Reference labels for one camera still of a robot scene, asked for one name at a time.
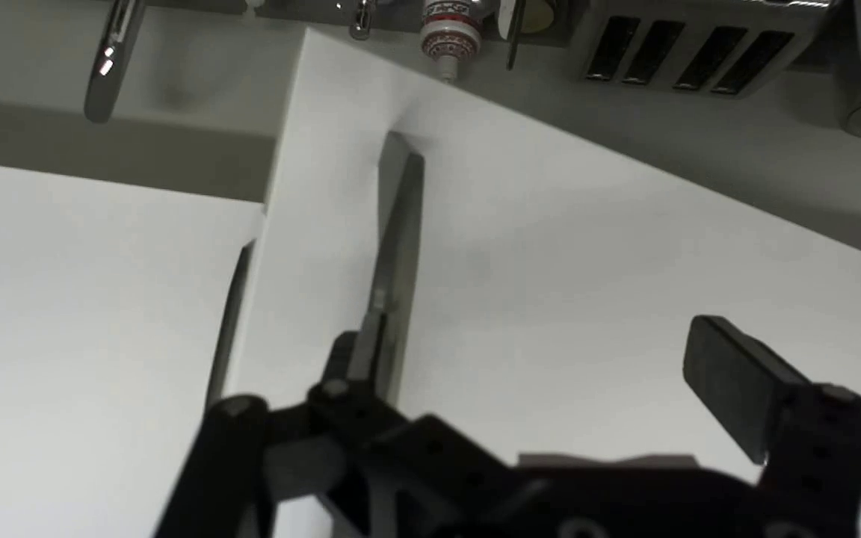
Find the white overhead cabinet box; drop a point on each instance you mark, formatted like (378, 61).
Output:
(103, 160)

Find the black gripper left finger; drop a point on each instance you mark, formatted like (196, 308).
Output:
(251, 459)

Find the white overhead cabinet door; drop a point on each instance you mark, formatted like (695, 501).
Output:
(82, 347)
(600, 269)

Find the chrome sink faucet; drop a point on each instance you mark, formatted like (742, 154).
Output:
(112, 61)

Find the stainless steel four-slot toaster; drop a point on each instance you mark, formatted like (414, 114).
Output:
(695, 50)

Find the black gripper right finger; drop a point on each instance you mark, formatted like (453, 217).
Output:
(807, 437)

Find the white bottle with red pattern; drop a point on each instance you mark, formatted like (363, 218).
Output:
(449, 33)

